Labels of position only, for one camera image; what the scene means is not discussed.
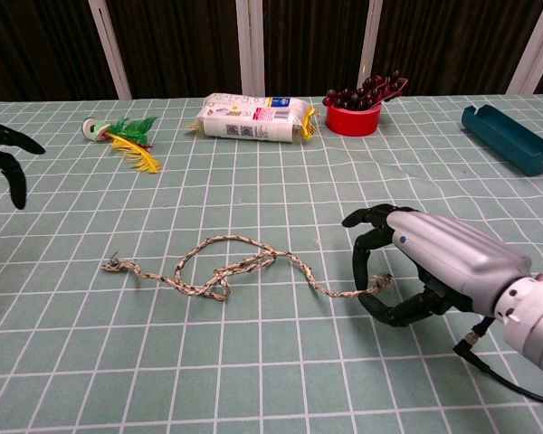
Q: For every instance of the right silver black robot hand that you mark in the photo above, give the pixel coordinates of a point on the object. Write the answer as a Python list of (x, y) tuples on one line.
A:
[(452, 253)]

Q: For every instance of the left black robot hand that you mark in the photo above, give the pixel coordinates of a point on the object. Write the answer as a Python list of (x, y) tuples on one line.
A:
[(13, 174)]

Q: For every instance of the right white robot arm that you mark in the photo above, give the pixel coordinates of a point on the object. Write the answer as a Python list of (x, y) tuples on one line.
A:
[(538, 316)]

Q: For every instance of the green yellow feather shuttlecock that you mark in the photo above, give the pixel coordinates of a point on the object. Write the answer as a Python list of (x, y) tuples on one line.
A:
[(131, 129)]

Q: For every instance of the teal rectangular open box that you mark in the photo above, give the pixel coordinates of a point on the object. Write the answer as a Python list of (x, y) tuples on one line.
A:
[(511, 140)]

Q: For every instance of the red round container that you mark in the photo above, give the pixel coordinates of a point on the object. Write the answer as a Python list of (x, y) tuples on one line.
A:
[(353, 123)]

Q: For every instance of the dark red grape bunch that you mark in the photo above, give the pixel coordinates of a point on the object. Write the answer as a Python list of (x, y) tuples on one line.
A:
[(357, 97)]

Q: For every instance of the green white grid tablecloth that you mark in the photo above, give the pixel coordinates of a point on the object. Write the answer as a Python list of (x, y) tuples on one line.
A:
[(271, 361)]

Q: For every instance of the white plastic snack package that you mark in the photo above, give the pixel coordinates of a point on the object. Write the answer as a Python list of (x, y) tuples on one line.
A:
[(249, 122)]

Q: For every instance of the white frame post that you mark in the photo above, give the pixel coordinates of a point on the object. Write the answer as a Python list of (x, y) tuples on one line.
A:
[(251, 45), (534, 50), (368, 40), (111, 50)]

